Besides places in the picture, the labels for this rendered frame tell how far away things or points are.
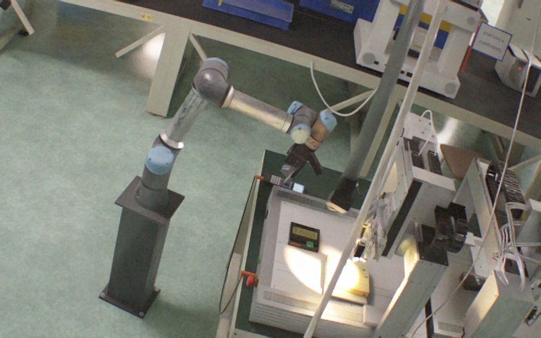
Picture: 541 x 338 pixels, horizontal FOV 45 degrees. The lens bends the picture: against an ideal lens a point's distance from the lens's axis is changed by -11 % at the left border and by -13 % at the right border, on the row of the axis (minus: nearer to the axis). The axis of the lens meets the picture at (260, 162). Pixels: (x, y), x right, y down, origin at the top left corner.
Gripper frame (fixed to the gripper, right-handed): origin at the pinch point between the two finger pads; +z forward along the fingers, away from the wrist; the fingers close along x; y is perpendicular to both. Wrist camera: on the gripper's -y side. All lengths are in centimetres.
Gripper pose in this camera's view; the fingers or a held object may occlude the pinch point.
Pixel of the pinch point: (286, 181)
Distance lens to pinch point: 313.8
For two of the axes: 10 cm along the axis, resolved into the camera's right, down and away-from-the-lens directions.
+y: -8.4, -5.3, -1.2
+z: -5.1, 7.0, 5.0
